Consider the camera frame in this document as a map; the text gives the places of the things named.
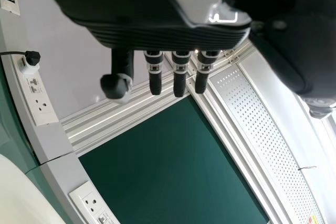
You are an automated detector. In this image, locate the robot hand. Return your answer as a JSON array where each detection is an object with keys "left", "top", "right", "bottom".
[{"left": 39, "top": 0, "right": 336, "bottom": 120}]

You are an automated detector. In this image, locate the pale grey back board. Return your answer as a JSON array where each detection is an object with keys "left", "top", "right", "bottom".
[{"left": 15, "top": 0, "right": 148, "bottom": 120}]

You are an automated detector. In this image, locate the white plug adapter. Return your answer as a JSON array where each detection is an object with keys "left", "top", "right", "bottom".
[{"left": 17, "top": 56, "right": 40, "bottom": 76}]

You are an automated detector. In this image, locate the perforated silver metal panel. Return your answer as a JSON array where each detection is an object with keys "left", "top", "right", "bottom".
[{"left": 208, "top": 63, "right": 325, "bottom": 224}]

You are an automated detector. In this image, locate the green back board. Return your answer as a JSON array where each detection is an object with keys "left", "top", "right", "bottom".
[{"left": 78, "top": 94, "right": 270, "bottom": 224}]

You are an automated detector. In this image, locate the white socket strip housing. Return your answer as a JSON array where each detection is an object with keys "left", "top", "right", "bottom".
[
  {"left": 0, "top": 0, "right": 77, "bottom": 167},
  {"left": 39, "top": 153, "right": 124, "bottom": 224}
]

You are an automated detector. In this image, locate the aluminium frame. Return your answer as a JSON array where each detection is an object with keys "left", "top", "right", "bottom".
[{"left": 60, "top": 41, "right": 336, "bottom": 224}]

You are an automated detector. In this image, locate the black power cable with plug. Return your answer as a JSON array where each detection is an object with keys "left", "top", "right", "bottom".
[{"left": 0, "top": 50, "right": 42, "bottom": 68}]

